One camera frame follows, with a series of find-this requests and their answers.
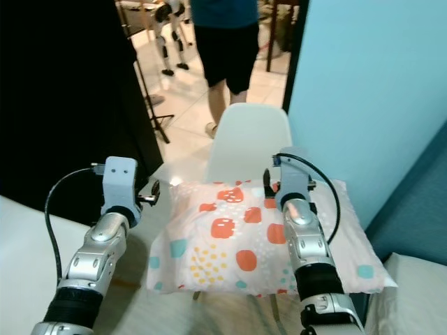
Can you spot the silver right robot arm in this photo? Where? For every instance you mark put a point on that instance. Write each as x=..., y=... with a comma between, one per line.
x=314, y=258

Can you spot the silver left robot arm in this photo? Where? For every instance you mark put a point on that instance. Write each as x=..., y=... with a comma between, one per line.
x=98, y=262

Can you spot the white plastic chair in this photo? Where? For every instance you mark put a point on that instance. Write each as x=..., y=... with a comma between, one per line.
x=244, y=143

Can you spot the pink patterned pillow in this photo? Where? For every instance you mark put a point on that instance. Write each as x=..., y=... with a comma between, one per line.
x=223, y=251

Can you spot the white pillow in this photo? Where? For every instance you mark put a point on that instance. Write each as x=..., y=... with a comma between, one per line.
x=415, y=296

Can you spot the black tripod stand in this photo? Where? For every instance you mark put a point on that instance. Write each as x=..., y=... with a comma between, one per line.
x=159, y=115

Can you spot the white bed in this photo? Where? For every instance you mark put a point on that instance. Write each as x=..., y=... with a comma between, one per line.
x=28, y=265

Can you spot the grey-blue fabric headboard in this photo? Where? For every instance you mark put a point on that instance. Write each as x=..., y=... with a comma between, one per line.
x=415, y=209

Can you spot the person in black shorts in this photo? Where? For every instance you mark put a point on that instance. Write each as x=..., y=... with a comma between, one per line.
x=227, y=45

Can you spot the silver humanoid robot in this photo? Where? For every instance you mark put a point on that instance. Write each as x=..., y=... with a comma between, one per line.
x=167, y=35

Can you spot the dark wooden table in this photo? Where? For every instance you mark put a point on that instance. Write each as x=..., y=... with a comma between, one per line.
x=279, y=7

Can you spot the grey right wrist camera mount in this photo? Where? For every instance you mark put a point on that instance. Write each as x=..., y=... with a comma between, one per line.
x=293, y=178

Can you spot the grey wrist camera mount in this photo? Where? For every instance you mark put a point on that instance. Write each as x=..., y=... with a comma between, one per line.
x=120, y=180
x=293, y=178

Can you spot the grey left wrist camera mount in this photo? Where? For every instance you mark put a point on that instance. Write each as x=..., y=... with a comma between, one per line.
x=120, y=180

